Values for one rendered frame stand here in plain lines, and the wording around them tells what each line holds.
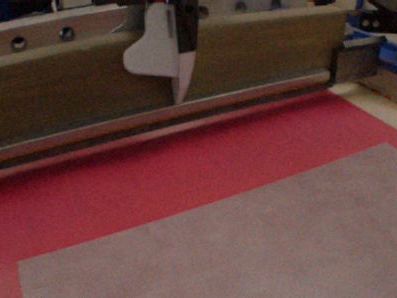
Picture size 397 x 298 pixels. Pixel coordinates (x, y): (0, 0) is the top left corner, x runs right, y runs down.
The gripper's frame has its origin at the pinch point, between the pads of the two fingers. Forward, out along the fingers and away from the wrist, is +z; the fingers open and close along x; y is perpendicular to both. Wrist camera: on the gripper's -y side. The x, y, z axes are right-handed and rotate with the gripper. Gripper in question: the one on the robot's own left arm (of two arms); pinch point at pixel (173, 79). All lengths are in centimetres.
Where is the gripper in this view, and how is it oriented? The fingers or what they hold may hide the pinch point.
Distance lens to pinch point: 38.8
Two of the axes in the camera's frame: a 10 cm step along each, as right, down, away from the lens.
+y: -9.1, 2.4, -3.4
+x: 4.2, 4.5, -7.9
